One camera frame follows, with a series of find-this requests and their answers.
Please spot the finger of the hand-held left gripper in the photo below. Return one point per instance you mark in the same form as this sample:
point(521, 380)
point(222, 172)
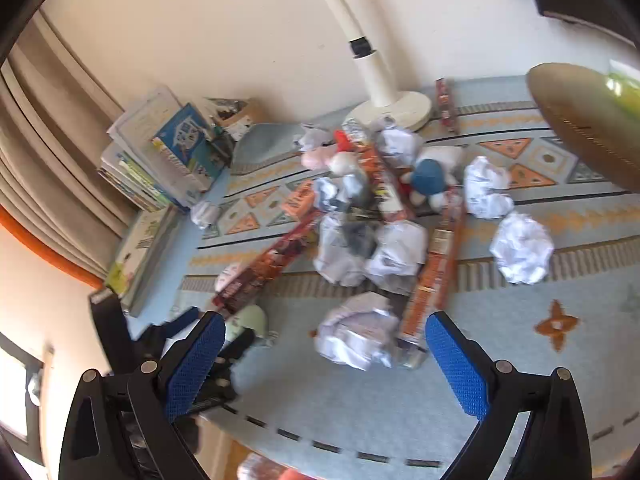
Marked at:
point(235, 355)
point(185, 321)

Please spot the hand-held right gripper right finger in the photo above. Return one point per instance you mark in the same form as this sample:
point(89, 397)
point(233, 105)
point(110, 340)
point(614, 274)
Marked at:
point(457, 365)

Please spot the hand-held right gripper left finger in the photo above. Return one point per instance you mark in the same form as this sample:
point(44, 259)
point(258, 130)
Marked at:
point(195, 360)

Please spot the pale green plush toy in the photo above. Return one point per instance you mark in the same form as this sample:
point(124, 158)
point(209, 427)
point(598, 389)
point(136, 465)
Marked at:
point(250, 320)

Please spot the long orange red box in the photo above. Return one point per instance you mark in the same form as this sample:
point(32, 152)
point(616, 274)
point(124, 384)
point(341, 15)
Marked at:
point(432, 270)

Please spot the long dark red box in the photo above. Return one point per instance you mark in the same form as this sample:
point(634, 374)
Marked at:
point(270, 260)

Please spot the grey cloth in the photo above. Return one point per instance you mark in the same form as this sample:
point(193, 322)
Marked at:
point(357, 237)

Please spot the small orange box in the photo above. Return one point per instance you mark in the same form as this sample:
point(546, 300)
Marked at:
point(299, 202)

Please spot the pink plush toy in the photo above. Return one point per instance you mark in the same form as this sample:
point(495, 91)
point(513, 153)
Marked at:
point(317, 157)

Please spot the gold ribbed bowl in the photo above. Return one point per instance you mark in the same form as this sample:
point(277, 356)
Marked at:
point(575, 110)

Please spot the blue patterned rug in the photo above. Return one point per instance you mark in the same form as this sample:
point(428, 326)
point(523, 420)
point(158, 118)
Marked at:
point(500, 340)

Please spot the green white picture book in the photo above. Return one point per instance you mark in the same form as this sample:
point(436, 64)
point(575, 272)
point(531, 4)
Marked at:
point(142, 250)

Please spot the red shiny packet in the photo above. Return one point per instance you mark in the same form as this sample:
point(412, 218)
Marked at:
point(265, 467)

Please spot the blue white plush toy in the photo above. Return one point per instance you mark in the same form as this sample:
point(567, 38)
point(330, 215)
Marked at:
point(430, 175)

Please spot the stack of books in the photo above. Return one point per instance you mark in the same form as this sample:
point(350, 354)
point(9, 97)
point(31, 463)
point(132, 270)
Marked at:
point(145, 125)

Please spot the beige curtain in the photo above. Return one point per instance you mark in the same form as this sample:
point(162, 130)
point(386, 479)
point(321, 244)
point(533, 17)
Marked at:
point(45, 135)

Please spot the cardboard box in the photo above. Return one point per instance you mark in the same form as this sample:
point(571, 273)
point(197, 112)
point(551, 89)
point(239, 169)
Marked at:
point(245, 117)

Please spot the white fan stand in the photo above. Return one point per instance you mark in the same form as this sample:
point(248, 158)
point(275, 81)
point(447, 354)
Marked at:
point(372, 80)

